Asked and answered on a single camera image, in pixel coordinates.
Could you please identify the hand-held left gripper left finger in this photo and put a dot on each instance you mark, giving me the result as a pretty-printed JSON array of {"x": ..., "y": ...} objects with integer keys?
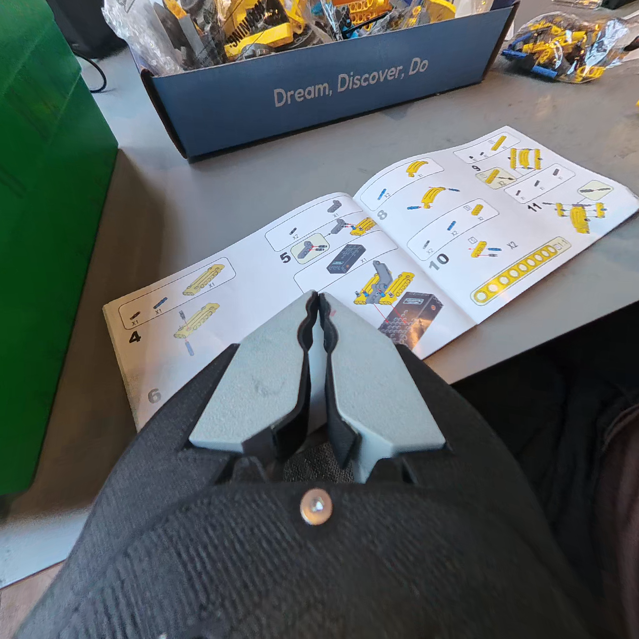
[{"x": 249, "y": 394}]

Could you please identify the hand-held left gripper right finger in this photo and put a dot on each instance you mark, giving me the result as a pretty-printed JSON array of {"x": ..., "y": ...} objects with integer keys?
[{"x": 384, "y": 394}]

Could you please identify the white instruction booklet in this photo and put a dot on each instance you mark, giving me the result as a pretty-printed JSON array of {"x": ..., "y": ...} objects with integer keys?
[{"x": 424, "y": 239}]

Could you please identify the blue cardboard kit box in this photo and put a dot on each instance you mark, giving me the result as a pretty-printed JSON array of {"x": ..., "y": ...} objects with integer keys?
[{"x": 324, "y": 105}]

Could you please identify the large clear bag yellow parts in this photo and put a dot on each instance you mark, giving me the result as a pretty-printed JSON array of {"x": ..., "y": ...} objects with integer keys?
[{"x": 259, "y": 25}]

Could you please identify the bag of yellow blue parts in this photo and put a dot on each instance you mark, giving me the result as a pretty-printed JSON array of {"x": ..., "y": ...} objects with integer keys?
[{"x": 564, "y": 45}]

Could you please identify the grey desk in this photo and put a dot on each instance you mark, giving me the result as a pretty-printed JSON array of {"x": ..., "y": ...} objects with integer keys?
[{"x": 224, "y": 179}]

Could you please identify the person's legs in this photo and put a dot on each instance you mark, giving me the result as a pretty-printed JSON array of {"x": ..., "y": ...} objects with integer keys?
[{"x": 539, "y": 424}]

